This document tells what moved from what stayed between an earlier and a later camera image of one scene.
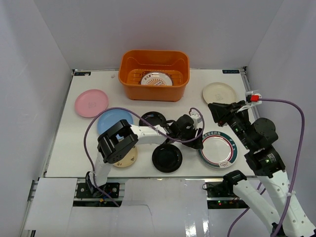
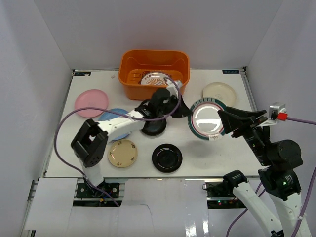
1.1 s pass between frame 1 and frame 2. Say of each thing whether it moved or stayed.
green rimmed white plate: moved
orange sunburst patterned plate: stayed
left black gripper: moved
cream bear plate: stayed
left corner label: stayed
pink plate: stayed
